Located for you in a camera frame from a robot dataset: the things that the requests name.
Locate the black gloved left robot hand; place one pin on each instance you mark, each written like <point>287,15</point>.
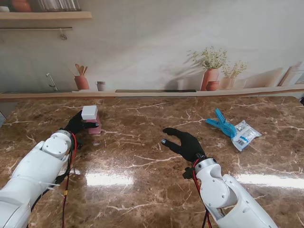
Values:
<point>74,124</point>

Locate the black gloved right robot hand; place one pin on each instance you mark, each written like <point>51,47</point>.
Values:
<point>190,148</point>

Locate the white square bottle cap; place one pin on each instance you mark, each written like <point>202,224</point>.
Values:
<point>89,112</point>

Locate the clear bottle with pink seasoning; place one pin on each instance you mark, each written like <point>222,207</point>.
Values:
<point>94,131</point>

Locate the blue plastic bag clip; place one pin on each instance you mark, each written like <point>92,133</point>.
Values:
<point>225,127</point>

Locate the white blue salt bag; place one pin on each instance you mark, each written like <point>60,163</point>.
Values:
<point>247,136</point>

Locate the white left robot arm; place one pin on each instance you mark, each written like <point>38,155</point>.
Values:
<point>35,166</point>

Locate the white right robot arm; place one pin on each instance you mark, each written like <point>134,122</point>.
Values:
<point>213,180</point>

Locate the long wooden counter ledge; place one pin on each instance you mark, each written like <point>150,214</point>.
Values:
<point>71,95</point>

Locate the small round terracotta pot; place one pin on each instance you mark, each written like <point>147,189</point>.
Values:
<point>212,86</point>

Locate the pale vase with flowers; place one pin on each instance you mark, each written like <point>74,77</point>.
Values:
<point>229,82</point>

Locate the glass jars on shelf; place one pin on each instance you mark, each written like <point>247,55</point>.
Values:
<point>59,4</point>

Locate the leaning wooden cutting boards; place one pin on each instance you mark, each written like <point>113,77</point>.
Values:
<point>289,76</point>

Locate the round terracotta jar on shelf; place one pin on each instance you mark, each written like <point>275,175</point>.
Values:
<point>21,5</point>

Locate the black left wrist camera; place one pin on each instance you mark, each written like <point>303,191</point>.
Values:
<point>79,145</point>

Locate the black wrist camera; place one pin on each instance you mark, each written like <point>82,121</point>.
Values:
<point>79,145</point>
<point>188,173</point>

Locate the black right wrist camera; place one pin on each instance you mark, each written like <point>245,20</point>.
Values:
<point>188,173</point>

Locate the wooden wall shelf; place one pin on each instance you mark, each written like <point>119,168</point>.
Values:
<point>47,15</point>

